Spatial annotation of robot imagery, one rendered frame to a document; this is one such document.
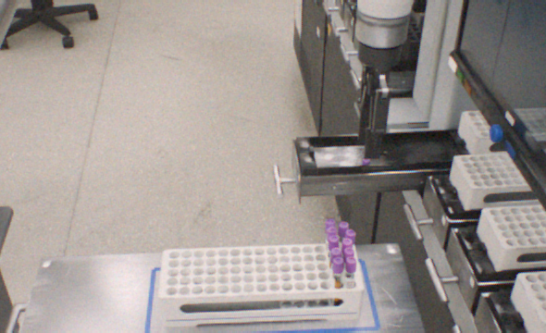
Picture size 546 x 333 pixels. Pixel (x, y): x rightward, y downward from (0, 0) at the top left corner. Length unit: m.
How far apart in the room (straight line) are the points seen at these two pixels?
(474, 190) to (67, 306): 0.71
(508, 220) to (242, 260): 0.46
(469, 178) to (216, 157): 1.63
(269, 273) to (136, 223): 1.49
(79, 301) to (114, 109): 2.09
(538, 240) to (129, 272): 0.66
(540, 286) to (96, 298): 0.67
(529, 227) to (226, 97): 2.15
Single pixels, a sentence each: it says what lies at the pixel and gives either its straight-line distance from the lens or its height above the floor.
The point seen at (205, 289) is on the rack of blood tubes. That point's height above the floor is 0.88.
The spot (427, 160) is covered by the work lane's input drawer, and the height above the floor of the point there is 0.80.
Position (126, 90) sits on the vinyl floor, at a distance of 3.23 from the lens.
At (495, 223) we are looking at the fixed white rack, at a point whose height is 0.87.
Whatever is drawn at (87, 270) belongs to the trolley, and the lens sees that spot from 1.11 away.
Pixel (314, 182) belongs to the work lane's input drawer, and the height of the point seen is 0.79.
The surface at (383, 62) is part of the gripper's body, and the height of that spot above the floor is 1.06.
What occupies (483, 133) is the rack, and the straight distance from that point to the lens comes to 1.37.
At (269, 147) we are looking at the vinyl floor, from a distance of 2.76.
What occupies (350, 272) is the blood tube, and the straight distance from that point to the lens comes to 0.94.
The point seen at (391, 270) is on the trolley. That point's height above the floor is 0.82.
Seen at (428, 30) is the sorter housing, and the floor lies 0.95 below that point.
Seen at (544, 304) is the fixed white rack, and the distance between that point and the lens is 1.05.
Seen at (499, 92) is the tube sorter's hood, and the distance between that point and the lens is 1.19.
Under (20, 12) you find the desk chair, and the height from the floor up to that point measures 0.10.
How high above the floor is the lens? 1.59
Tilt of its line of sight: 37 degrees down
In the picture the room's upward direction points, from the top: straight up
